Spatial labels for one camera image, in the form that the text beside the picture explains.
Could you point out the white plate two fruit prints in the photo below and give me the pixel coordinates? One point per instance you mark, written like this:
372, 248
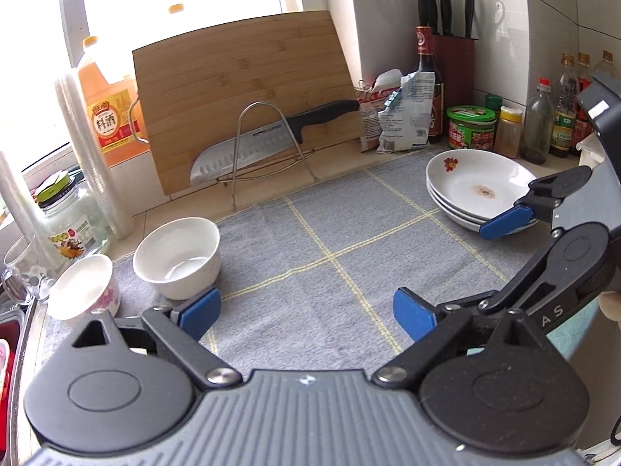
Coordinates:
449, 207

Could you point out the small green capped jar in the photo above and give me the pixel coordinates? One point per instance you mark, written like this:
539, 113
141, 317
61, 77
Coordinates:
493, 103

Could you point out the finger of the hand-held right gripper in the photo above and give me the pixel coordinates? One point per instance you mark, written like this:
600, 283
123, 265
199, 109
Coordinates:
507, 223
524, 281

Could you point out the plain white bowl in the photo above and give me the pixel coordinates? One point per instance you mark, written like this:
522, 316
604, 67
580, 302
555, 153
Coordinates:
177, 252

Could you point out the green lidded sauce jar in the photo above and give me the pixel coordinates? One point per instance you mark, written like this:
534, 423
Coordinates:
470, 131

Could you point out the red capped glass bottle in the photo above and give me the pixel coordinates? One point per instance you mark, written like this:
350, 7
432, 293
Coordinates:
537, 131

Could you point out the teal bag clip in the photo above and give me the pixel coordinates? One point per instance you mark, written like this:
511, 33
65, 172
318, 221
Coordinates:
394, 98

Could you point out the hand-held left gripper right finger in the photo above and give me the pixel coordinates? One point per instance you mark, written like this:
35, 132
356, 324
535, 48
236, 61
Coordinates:
412, 315

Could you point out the white bowl pink flower print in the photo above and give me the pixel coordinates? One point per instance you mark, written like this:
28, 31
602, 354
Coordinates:
82, 291

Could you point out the white plate large brown stain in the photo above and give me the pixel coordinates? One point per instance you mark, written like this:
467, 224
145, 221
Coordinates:
465, 179

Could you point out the stack of clear plastic cups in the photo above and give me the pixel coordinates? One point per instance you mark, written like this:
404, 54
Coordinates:
92, 155

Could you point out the green yellow label oil bottle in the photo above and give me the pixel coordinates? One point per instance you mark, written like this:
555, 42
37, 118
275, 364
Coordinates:
563, 121

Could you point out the dark red knife block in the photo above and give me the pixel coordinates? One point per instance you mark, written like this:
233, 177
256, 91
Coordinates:
458, 68

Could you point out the red label oil bottle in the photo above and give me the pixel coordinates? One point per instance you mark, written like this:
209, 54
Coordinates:
606, 64
582, 77

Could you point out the bamboo cutting board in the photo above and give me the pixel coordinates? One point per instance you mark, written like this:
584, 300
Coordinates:
233, 68

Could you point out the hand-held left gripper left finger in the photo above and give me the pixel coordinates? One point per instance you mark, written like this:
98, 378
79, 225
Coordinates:
201, 313

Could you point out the red white snack bag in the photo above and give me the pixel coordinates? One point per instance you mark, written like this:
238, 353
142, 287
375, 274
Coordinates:
371, 121

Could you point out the white blue snack bag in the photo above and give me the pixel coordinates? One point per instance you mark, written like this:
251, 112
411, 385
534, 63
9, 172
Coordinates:
407, 121

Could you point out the person's right hand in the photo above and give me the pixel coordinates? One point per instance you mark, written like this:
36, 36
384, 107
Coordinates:
612, 307

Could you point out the yellow lidded spice jar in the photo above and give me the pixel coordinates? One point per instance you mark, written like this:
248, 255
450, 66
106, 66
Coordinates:
508, 136

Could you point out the dark soy sauce bottle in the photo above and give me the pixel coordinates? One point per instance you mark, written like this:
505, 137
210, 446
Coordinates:
429, 77

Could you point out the glass jar with dark lid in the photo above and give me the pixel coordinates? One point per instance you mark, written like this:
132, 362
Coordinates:
68, 233

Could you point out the metal binder clip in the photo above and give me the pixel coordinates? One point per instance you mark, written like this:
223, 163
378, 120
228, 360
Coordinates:
365, 86

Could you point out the orange cooking wine jug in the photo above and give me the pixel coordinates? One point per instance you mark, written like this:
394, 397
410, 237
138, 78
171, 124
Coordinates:
109, 116

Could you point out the checked grey teal table cloth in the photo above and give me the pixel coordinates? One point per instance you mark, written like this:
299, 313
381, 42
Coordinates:
301, 252

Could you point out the red plastic container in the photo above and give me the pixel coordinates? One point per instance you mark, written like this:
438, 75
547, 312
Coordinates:
7, 398

